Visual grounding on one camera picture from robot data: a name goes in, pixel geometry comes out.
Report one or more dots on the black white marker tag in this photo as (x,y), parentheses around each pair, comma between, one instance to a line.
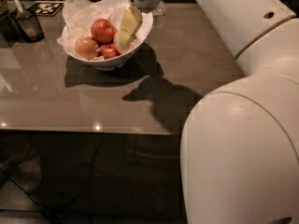
(46,8)

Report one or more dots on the red apple with sticker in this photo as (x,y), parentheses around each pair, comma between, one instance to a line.
(120,48)

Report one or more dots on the left yellowish red apple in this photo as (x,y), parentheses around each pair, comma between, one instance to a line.
(87,48)

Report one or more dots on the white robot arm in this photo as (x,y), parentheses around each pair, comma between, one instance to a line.
(239,153)

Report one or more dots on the white bowl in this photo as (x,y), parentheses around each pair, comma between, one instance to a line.
(143,28)

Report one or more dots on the dark container at left edge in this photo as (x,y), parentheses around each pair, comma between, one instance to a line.
(7,29)

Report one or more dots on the clear glass container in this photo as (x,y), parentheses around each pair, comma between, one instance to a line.
(159,10)

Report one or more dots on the top red apple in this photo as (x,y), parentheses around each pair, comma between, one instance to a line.
(103,31)

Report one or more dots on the dark scoop with white handle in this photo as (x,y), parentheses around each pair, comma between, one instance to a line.
(27,23)

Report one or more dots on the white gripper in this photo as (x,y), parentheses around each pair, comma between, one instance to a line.
(132,19)

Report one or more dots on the small red apple front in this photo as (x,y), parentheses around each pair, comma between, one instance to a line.
(108,51)

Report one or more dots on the white crumpled paper liner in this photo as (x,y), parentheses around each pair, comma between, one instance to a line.
(78,14)

